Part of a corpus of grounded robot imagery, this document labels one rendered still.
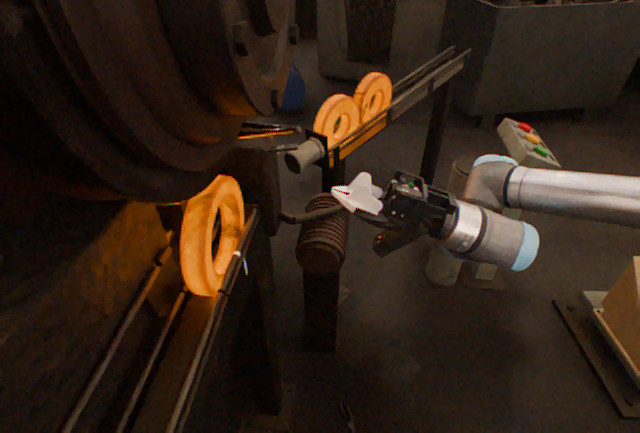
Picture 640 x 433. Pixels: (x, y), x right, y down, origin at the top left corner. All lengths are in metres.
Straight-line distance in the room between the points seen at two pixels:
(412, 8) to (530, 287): 2.11
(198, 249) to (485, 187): 0.59
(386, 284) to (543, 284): 0.61
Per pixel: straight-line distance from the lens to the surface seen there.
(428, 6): 3.05
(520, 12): 2.54
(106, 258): 0.50
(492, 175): 0.86
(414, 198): 0.63
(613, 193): 0.79
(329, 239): 0.91
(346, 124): 1.03
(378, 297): 1.47
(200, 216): 0.52
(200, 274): 0.54
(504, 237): 0.72
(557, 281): 1.77
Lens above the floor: 1.16
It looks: 38 degrees down
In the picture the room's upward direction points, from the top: straight up
